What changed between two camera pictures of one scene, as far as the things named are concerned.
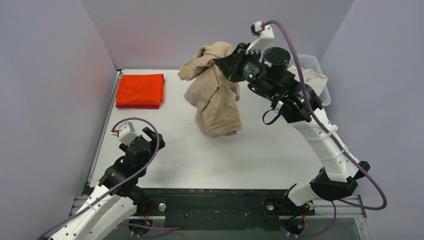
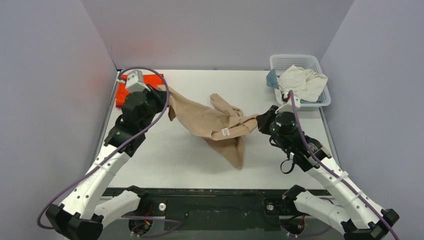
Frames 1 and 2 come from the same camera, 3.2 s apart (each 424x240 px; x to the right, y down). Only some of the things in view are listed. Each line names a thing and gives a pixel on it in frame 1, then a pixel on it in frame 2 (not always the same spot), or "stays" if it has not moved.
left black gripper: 145,143 → 158,96
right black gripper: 234,62 → 264,120
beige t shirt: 209,93 → 226,125
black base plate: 225,210 stays
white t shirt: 316,80 stays
